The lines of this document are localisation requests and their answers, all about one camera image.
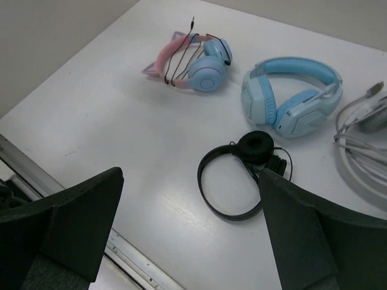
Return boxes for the pink blue cat-ear headphones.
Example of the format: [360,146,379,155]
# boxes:
[142,31,233,92]

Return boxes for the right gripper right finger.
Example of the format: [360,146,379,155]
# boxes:
[259,169,386,289]

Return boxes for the black on-ear headphones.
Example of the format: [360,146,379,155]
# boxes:
[197,130,294,222]

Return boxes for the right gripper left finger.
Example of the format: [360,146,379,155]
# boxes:
[1,167,124,289]

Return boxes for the light blue headphones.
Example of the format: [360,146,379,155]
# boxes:
[241,56,343,139]

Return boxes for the aluminium rail front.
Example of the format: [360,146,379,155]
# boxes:
[1,137,180,289]

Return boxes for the grey white gaming headset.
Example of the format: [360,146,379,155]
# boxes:
[333,82,386,211]

